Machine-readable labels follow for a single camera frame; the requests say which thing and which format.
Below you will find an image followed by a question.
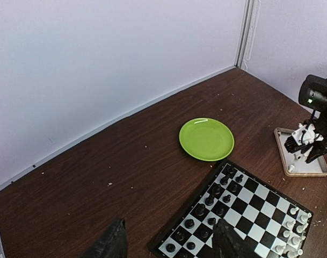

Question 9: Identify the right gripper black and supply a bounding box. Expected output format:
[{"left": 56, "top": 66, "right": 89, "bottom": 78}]
[{"left": 306, "top": 128, "right": 327, "bottom": 163}]

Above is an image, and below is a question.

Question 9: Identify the small white piece in tray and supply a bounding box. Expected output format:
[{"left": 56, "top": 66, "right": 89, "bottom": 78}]
[{"left": 288, "top": 164, "right": 295, "bottom": 173}]

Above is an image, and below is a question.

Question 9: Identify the black pawn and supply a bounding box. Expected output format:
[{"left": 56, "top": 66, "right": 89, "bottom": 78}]
[{"left": 235, "top": 175, "right": 243, "bottom": 183}]

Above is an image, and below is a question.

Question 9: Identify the green plate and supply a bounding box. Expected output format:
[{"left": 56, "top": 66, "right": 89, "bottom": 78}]
[{"left": 179, "top": 118, "right": 235, "bottom": 162}]

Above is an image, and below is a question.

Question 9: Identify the white pawn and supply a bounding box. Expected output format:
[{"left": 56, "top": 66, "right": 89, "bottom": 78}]
[
  {"left": 285, "top": 220, "right": 296, "bottom": 230},
  {"left": 289, "top": 207, "right": 299, "bottom": 215},
  {"left": 282, "top": 230, "right": 293, "bottom": 238}
]

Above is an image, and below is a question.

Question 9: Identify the right aluminium frame post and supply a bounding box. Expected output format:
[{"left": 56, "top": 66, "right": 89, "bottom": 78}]
[{"left": 235, "top": 0, "right": 261, "bottom": 71}]

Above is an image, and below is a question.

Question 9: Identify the black corner rook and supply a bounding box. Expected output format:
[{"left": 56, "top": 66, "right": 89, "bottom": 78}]
[{"left": 226, "top": 165, "right": 236, "bottom": 175}]

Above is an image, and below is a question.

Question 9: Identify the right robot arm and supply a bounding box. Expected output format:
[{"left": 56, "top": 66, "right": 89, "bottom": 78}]
[{"left": 299, "top": 75, "right": 327, "bottom": 163}]

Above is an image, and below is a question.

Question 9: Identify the black white chessboard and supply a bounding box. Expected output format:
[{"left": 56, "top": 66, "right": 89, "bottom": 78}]
[{"left": 150, "top": 159, "right": 313, "bottom": 257}]

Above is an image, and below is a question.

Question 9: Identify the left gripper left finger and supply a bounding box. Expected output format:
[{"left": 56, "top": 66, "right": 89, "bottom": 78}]
[{"left": 82, "top": 218, "right": 128, "bottom": 258}]

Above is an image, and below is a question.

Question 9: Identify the metal wooden tray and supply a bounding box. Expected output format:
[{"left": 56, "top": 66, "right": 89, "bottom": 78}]
[{"left": 274, "top": 127, "right": 327, "bottom": 177}]

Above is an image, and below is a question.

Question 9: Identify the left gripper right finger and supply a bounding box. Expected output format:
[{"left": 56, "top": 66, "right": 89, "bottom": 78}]
[{"left": 212, "top": 218, "right": 259, "bottom": 258}]

